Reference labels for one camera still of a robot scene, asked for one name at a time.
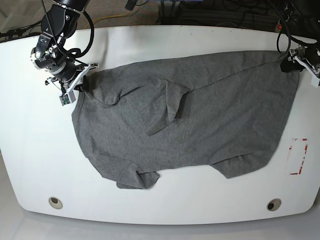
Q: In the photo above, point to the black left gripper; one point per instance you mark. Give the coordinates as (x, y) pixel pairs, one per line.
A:
(308, 54)

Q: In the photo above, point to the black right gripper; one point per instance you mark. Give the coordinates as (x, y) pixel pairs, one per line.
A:
(68, 74)

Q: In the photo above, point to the grey T-shirt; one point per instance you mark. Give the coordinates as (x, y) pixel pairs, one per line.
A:
(227, 110)

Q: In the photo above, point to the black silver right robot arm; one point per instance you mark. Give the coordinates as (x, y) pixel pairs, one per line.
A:
(58, 24)

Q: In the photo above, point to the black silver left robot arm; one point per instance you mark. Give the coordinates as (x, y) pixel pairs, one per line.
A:
(300, 22)

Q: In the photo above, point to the red tape rectangle marking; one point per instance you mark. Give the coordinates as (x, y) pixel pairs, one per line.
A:
(296, 156)

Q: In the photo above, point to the black tripod stand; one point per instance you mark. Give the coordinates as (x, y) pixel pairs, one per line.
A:
(20, 32)

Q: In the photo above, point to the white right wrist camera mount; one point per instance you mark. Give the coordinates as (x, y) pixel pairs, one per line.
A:
(67, 95)

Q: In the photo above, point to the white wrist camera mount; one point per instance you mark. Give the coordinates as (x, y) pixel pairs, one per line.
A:
(67, 95)
(314, 70)

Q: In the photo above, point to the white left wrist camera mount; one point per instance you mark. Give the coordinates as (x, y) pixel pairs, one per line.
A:
(314, 70)

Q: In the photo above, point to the left table cable grommet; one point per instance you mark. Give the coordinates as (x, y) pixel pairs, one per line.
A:
(55, 203)

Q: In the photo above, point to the table cable grommet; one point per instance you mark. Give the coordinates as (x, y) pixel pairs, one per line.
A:
(55, 203)
(274, 205)

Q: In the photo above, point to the right table cable grommet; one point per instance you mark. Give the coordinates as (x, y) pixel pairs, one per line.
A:
(274, 205)

